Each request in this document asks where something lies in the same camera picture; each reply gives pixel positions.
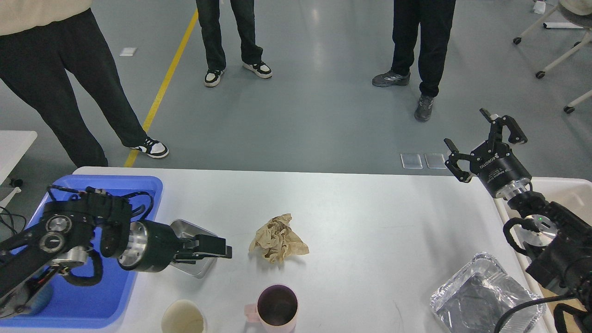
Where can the aluminium foil tray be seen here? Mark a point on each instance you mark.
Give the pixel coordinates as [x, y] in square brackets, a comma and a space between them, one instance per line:
[474, 298]

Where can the pink ribbed mug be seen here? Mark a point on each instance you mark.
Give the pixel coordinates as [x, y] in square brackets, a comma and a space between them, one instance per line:
[276, 309]

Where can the person in beige top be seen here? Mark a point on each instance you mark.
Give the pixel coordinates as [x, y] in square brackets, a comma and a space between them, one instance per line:
[44, 40]

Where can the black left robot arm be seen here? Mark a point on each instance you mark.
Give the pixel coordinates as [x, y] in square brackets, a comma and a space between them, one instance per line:
[78, 229]

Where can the square stainless steel dish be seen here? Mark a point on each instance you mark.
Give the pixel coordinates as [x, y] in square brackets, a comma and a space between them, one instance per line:
[184, 229]

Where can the blue plastic tray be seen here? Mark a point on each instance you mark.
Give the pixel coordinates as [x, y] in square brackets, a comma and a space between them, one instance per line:
[98, 306]

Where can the right clear floor plate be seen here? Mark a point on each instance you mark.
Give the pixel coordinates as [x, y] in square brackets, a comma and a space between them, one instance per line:
[435, 160]

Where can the cream paper cup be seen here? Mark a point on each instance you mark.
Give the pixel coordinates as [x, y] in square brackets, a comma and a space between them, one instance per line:
[183, 316]

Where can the crumpled brown paper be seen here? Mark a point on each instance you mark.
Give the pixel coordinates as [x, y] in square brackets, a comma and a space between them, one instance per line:
[275, 241]

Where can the left clear floor plate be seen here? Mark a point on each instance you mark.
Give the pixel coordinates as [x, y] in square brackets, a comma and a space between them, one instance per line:
[411, 161]

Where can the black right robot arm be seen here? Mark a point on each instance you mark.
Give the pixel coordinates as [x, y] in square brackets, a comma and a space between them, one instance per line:
[557, 241]

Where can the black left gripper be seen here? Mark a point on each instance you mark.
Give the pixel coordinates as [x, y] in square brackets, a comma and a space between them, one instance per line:
[152, 246]

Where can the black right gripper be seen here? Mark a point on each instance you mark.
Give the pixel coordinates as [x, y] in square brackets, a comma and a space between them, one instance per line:
[493, 162]

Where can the clear floor plate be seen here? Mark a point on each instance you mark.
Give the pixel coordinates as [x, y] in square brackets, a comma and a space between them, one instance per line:
[411, 161]
[435, 160]

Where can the person with grey shoes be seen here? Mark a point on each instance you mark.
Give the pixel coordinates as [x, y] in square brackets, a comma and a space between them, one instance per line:
[430, 23]

